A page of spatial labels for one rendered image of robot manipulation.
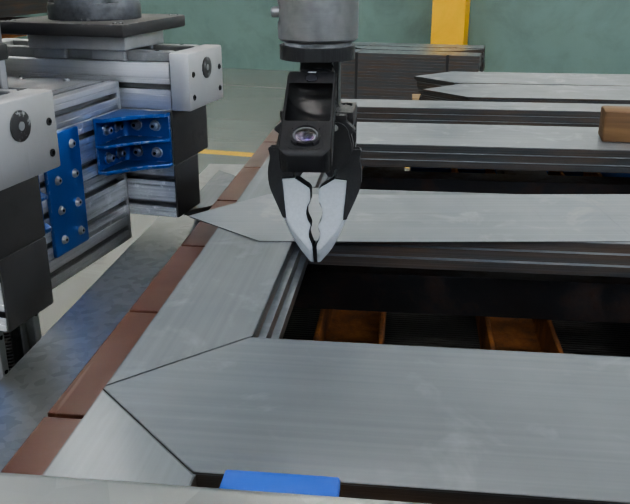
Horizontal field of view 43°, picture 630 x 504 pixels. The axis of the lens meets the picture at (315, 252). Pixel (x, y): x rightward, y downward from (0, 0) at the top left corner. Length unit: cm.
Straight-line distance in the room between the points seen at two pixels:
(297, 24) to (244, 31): 791
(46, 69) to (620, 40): 703
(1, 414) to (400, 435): 52
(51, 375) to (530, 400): 59
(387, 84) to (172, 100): 420
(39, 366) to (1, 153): 26
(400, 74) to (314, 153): 477
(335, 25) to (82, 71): 71
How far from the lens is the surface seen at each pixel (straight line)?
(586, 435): 55
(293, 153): 67
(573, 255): 90
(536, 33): 806
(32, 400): 94
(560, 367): 63
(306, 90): 73
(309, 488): 42
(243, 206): 98
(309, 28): 73
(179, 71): 129
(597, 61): 809
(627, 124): 140
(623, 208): 104
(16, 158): 92
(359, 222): 92
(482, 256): 89
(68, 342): 106
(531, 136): 141
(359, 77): 548
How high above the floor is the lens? 114
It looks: 20 degrees down
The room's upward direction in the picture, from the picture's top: straight up
